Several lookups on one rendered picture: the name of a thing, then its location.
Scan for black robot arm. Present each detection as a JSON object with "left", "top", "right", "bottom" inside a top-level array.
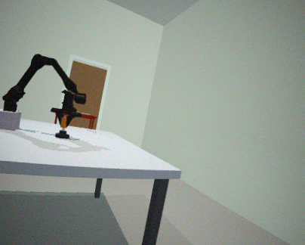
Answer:
[{"left": 2, "top": 54, "right": 86, "bottom": 112}]

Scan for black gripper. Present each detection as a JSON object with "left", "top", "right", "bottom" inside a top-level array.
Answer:
[{"left": 51, "top": 101, "right": 81, "bottom": 127}]

